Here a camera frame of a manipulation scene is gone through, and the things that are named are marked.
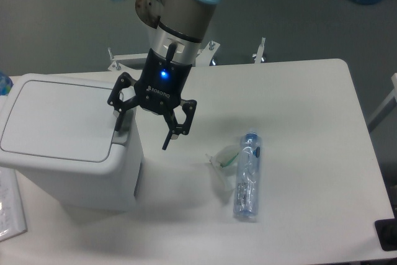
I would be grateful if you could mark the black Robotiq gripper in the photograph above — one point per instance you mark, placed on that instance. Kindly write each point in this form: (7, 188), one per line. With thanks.
(162, 88)

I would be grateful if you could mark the white push-lid trash can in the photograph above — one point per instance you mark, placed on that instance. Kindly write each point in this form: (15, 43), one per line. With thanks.
(61, 134)

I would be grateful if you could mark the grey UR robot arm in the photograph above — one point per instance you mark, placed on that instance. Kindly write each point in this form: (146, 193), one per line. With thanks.
(180, 29)

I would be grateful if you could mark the crumpled clear plastic wrapper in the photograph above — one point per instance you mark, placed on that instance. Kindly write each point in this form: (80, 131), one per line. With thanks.
(224, 165)

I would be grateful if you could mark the clear plastic water bottle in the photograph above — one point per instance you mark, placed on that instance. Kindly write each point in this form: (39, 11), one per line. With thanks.
(248, 177)

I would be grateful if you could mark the blue bottle at left edge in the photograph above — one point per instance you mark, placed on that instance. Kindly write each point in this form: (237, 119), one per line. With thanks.
(6, 84)

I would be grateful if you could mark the white paper notepad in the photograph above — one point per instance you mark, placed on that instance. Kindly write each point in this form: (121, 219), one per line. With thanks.
(13, 221)

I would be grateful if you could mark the black device at table edge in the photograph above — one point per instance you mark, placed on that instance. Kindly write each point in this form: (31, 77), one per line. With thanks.
(386, 231)

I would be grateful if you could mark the white base frame with bolts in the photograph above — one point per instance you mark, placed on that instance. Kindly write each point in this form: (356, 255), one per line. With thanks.
(204, 57)

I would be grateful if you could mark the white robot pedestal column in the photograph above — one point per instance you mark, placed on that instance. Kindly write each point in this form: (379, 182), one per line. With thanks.
(149, 13)

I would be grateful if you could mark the white frame at right edge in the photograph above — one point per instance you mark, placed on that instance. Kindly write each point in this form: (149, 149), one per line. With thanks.
(384, 109)

